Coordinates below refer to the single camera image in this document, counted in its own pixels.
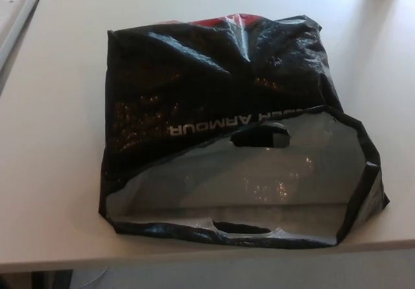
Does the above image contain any black Under Armour plastic bag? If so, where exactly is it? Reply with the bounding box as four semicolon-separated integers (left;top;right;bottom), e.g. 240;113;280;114
98;12;392;250

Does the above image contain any dark table leg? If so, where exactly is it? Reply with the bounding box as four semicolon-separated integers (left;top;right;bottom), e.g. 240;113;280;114
32;259;71;289

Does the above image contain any white adjacent desk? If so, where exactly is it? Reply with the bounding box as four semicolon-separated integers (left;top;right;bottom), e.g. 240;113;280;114
0;0;43;87

